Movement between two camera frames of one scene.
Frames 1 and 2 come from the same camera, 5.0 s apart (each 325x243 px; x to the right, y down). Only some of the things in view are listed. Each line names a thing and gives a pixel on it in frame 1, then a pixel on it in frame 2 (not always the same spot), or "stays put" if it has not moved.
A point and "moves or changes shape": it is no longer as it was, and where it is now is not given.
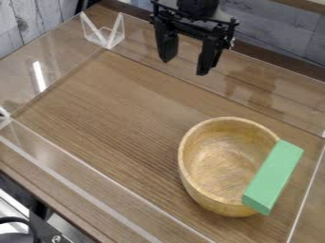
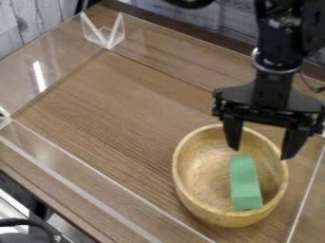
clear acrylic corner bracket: x=105 y=36 stays put
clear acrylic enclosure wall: x=158 y=155 stays put
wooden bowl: x=221 y=154 moves or changes shape
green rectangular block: x=271 y=180 → x=245 y=191
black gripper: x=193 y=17 → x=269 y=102
